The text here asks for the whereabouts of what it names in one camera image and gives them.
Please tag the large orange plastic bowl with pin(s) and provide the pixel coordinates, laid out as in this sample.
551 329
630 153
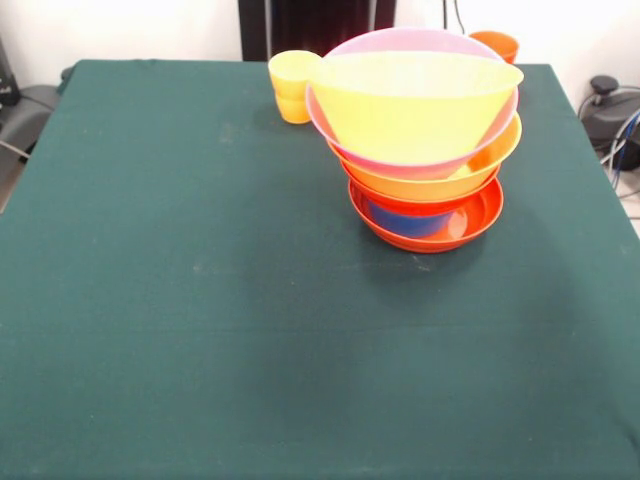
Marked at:
410 110
400 186

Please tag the red plastic bowl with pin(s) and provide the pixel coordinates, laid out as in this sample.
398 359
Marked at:
480 220
400 205

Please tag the yellow plastic cup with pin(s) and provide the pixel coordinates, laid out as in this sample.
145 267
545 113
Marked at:
287 85

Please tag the orange plastic cup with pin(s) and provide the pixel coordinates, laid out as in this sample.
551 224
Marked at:
500 42

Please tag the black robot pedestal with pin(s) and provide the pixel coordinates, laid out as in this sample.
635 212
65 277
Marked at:
310 25

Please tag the light blue translucent bowl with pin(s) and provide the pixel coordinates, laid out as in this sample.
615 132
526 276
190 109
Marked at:
410 225

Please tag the black chair base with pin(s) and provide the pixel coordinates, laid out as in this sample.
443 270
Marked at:
607 107
30 110

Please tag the dark green tablecloth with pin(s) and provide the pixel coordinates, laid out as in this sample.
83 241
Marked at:
250 350

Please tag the large pink plastic bowl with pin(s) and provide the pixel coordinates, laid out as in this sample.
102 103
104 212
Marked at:
400 42

